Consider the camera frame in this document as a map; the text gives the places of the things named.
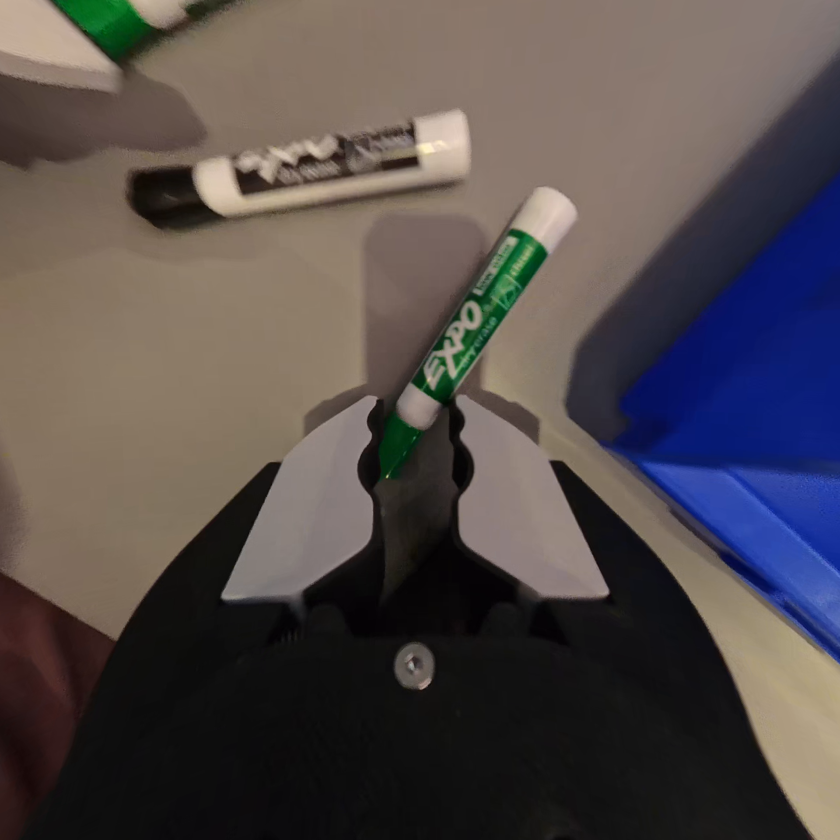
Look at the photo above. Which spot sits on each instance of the green dry erase marker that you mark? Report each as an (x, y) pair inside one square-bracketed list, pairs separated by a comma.
[(111, 26), (472, 315)]

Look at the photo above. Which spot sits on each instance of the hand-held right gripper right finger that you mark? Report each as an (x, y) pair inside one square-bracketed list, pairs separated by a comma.
[(525, 518)]

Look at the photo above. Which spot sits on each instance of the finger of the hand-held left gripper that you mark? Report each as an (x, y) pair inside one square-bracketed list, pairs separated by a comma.
[(39, 33)]

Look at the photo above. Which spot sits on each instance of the black dry erase marker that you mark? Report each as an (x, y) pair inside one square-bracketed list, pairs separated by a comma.
[(328, 164)]

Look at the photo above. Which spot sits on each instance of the person's maroon clothing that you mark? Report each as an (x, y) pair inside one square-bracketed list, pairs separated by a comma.
[(39, 689)]

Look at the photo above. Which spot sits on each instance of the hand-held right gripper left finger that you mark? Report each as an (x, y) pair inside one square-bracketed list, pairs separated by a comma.
[(308, 518)]

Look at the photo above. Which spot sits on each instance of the blue plastic bin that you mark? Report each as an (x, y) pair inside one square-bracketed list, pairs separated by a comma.
[(754, 426)]

